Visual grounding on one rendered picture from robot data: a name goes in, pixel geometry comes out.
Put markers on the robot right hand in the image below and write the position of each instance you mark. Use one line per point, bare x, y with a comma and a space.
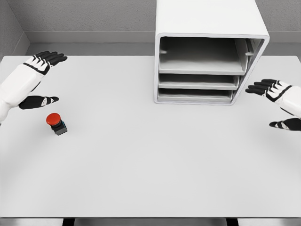
288, 97

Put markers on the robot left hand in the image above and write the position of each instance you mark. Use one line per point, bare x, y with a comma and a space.
28, 77

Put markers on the white multi-storey storage cabinet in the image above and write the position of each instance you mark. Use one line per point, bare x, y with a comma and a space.
207, 18

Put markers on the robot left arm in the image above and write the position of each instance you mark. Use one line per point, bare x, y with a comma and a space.
3, 103

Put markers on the red button load switch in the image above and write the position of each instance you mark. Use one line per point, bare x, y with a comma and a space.
54, 120

